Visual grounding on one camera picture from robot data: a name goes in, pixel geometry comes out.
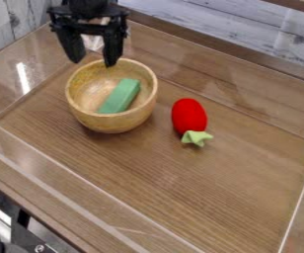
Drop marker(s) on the clear acrylic tray walls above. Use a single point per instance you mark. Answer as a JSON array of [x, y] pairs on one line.
[[137, 192]]

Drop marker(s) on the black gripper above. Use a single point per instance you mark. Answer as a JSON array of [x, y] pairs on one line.
[[90, 17]]

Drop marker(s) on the light wooden bowl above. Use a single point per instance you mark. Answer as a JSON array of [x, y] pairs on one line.
[[93, 86]]

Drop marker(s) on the black table leg frame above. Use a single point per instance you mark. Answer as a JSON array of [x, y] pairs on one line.
[[23, 237]]

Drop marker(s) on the clear acrylic corner bracket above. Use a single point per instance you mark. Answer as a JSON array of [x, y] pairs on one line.
[[93, 42]]

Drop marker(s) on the red plush strawberry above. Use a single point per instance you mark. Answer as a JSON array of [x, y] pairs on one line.
[[190, 120]]

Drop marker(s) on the green rectangular block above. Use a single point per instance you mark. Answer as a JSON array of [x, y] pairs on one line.
[[121, 97]]

